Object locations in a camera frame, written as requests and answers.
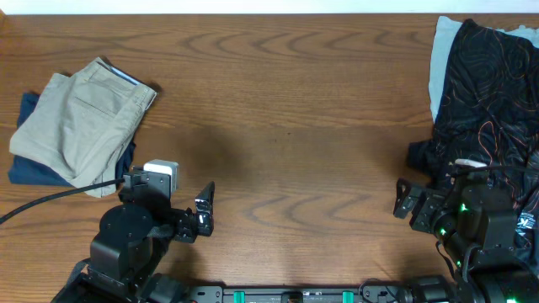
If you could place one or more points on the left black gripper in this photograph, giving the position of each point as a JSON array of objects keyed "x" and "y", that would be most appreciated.
[{"x": 185, "y": 231}]

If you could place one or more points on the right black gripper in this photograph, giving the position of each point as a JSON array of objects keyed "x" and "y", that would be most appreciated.
[{"x": 428, "y": 199}]

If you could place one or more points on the khaki beige shorts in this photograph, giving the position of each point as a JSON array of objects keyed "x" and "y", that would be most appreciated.
[{"x": 82, "y": 124}]

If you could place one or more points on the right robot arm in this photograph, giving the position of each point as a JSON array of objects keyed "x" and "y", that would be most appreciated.
[{"x": 474, "y": 223}]

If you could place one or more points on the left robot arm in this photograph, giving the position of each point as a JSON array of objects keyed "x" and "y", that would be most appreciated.
[{"x": 133, "y": 238}]

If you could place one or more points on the black patterned shorts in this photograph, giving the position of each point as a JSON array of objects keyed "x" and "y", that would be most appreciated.
[{"x": 489, "y": 113}]

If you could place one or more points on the light blue garment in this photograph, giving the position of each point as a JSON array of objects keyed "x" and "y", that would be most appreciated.
[{"x": 445, "y": 33}]

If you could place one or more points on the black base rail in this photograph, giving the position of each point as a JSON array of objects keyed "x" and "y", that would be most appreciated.
[{"x": 370, "y": 292}]

